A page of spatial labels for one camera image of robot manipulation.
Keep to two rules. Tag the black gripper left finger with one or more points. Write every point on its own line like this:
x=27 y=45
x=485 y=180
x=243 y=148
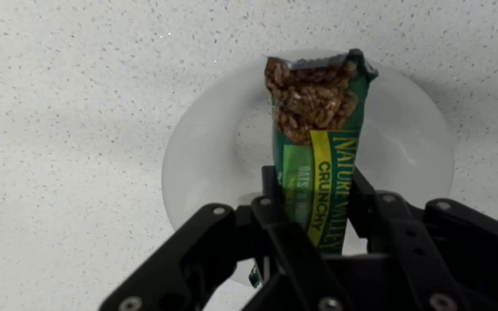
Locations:
x=206 y=249

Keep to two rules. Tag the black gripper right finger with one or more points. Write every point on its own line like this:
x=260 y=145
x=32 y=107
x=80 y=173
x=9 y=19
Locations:
x=445 y=254

